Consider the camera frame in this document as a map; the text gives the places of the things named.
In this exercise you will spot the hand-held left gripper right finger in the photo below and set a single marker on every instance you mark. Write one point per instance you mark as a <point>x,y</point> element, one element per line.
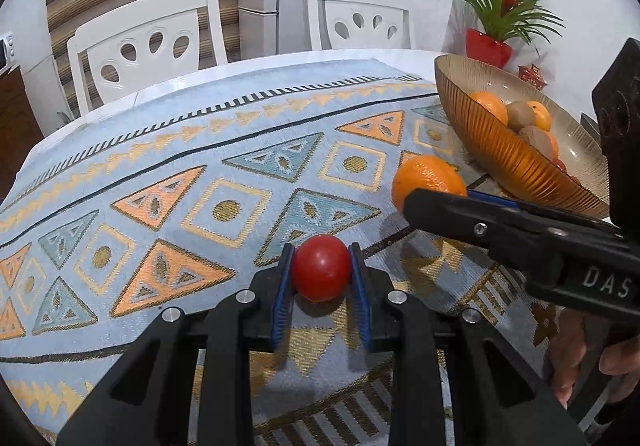
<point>361,296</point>

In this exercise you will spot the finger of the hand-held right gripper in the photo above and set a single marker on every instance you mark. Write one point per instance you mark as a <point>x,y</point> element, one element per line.
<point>450,216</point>
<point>492,199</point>

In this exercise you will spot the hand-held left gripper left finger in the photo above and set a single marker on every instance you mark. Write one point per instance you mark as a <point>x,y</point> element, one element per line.
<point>282,296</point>

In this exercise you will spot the amber ribbed glass bowl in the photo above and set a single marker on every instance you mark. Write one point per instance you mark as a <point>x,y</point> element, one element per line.
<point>500,161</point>

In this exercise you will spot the orange with stem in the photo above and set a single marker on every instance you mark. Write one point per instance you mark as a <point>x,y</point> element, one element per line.
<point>430,178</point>

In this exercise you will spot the red cherry tomato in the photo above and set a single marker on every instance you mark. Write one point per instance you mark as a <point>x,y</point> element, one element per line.
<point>560,165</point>
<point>320,268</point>

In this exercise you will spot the large brown kiwi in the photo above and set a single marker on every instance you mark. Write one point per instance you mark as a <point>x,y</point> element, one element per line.
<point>535,141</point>

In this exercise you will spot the small brown kiwi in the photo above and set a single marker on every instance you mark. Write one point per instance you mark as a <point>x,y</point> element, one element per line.
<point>520,113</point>

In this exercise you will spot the person's right hand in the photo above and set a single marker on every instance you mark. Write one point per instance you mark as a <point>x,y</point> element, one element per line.
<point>570,356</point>

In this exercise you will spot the grey oval dish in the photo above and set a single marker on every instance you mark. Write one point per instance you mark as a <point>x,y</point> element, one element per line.
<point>589,123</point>

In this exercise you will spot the red ornament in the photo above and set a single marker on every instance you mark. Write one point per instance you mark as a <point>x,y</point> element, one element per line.
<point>532,76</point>

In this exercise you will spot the red plant pot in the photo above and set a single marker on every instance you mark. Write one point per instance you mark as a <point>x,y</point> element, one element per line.
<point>487,46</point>

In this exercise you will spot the patterned blue tablecloth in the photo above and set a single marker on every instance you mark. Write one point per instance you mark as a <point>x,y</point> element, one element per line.
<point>200,151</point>

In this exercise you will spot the green potted plant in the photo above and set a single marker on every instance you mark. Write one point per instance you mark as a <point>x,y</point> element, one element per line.
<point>505,11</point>

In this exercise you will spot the white dining chair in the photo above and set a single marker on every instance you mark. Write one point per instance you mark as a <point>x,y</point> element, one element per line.
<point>360,1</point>
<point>150,26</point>

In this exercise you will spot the brown wooden cabinet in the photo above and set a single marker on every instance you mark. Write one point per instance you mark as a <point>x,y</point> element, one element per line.
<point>15,111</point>

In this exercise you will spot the white low cabinet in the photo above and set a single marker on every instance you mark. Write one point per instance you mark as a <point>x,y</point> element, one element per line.
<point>42,76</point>

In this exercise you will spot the white microwave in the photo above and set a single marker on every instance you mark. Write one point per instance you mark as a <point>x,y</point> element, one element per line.
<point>5,51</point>

